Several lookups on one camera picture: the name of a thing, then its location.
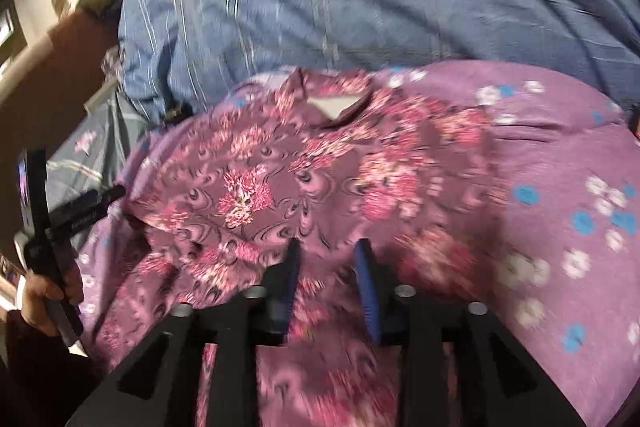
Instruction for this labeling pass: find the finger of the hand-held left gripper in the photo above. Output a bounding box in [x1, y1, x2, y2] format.
[47, 185, 127, 234]

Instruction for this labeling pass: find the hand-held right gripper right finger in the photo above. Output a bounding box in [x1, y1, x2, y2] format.
[353, 238, 587, 427]

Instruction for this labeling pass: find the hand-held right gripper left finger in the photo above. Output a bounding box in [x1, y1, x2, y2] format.
[65, 238, 302, 427]

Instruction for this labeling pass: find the maroon floral shirt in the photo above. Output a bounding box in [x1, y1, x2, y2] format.
[92, 67, 506, 427]

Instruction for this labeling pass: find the person's left forearm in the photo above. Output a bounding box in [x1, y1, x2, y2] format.
[0, 307, 103, 427]

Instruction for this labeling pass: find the person's left hand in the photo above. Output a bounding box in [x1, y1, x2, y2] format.
[20, 257, 85, 339]

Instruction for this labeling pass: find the grey-blue printed sheet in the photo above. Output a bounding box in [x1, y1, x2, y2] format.
[47, 92, 151, 208]

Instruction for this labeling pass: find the purple floral bed sheet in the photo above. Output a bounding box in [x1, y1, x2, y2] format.
[75, 59, 640, 427]

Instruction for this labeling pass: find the brown wooden bed frame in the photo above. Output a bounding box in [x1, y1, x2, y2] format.
[0, 9, 123, 258]

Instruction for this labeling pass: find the window frame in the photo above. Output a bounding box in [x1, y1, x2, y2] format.
[0, 7, 21, 78]

